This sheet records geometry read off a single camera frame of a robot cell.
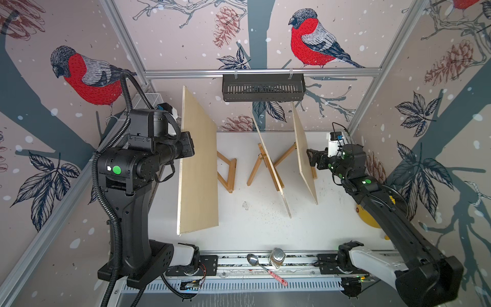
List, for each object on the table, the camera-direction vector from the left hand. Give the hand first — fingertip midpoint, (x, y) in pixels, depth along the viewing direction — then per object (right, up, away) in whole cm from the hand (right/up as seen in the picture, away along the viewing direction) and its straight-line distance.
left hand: (192, 135), depth 57 cm
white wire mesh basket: (-28, +19, +31) cm, 46 cm away
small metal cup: (+27, -43, +9) cm, 51 cm away
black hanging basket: (+25, +30, +47) cm, 61 cm away
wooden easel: (+8, -22, +35) cm, 42 cm away
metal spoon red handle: (+19, -49, +18) cm, 55 cm away
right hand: (+46, -4, +21) cm, 50 cm away
